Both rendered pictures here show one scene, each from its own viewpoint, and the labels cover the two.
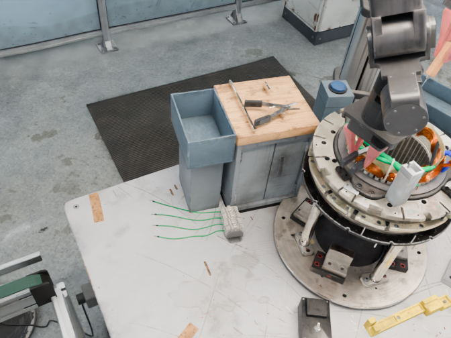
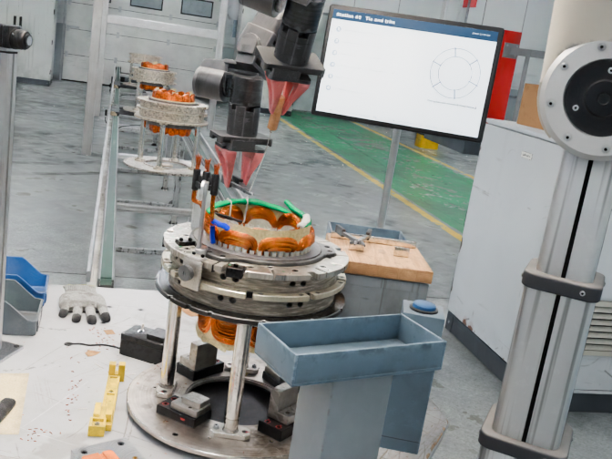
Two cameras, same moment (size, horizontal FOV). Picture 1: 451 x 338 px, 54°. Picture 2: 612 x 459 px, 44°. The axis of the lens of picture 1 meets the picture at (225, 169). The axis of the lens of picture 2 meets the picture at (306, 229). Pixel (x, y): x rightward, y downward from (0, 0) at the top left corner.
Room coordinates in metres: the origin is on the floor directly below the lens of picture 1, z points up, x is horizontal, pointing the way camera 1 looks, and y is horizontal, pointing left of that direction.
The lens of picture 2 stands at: (1.11, -1.52, 1.44)
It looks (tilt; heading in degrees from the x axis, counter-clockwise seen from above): 14 degrees down; 107
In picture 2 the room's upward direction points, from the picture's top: 9 degrees clockwise
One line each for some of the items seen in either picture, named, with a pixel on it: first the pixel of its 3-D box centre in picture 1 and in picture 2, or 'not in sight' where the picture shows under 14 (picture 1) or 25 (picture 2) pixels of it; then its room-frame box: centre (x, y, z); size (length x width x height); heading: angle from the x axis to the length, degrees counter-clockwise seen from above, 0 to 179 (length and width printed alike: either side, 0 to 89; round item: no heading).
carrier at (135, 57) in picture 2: not in sight; (144, 70); (-2.85, 5.13, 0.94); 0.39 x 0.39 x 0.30
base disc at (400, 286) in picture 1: (349, 235); (235, 401); (0.66, -0.33, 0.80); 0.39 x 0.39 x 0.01
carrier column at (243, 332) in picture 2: not in sight; (237, 376); (0.70, -0.45, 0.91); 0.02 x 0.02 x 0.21
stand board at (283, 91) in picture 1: (265, 108); (375, 257); (0.81, -0.08, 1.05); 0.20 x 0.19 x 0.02; 112
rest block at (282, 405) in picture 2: not in sight; (289, 402); (0.77, -0.37, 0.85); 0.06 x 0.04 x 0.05; 74
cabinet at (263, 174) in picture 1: (257, 150); (363, 323); (0.81, -0.08, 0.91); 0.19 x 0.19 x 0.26; 22
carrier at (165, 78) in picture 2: not in sight; (152, 90); (-1.73, 3.38, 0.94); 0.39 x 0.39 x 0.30
